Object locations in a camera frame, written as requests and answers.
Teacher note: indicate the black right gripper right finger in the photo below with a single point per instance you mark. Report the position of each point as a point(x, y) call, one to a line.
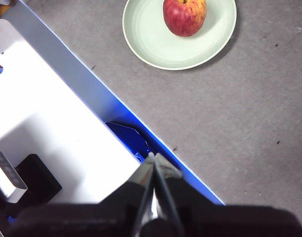
point(227, 222)

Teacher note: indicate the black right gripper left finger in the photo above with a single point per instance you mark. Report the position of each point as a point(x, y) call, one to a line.
point(104, 219)

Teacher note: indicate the pale green plate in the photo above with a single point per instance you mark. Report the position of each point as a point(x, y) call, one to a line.
point(151, 42)

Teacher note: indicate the red yellow apple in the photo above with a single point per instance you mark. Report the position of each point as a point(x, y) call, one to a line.
point(184, 17)

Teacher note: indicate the black camera stand block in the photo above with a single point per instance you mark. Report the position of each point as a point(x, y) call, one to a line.
point(40, 180)

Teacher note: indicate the silver camera box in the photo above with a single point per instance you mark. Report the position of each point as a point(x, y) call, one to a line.
point(8, 170)

